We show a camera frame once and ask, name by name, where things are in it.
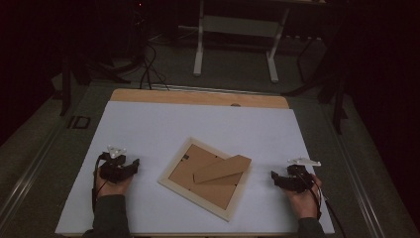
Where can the person's right hand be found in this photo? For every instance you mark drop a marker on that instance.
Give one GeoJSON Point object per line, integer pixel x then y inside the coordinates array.
{"type": "Point", "coordinates": [307, 203]}

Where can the black floor bracket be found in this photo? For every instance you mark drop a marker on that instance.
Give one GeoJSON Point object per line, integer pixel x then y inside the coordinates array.
{"type": "Point", "coordinates": [79, 122]}

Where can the person's left hand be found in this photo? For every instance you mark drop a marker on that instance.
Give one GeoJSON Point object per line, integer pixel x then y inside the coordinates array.
{"type": "Point", "coordinates": [112, 190]}

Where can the black metal stand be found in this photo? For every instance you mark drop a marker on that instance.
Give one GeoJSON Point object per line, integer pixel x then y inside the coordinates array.
{"type": "Point", "coordinates": [337, 99]}
{"type": "Point", "coordinates": [66, 89]}

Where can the white table mat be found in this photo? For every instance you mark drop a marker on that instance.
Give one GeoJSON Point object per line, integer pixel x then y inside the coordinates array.
{"type": "Point", "coordinates": [148, 132]}

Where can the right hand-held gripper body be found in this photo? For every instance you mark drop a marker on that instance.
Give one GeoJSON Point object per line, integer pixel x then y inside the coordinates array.
{"type": "Point", "coordinates": [299, 180]}

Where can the wooden picture frame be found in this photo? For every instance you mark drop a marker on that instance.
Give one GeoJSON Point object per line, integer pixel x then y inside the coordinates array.
{"type": "Point", "coordinates": [185, 172]}

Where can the white metal table frame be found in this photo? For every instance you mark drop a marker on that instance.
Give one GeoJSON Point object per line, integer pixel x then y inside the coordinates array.
{"type": "Point", "coordinates": [199, 49]}

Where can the metal floor rail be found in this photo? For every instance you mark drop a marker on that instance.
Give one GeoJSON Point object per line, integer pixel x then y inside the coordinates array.
{"type": "Point", "coordinates": [23, 186]}
{"type": "Point", "coordinates": [363, 195]}

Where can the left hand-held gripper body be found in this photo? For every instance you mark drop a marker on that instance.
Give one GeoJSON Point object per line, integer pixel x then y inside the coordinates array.
{"type": "Point", "coordinates": [110, 170]}

